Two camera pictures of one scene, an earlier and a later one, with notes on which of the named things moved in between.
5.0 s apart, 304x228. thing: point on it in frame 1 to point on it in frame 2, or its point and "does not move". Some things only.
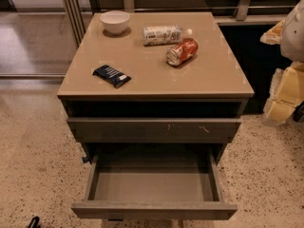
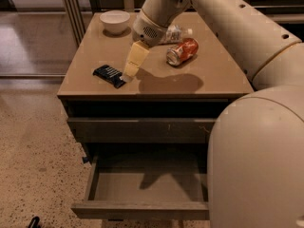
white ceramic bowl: [115, 22] does not move
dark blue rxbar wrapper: [110, 74] does not move
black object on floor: [34, 223] does not move
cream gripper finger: [286, 91] to [137, 56]
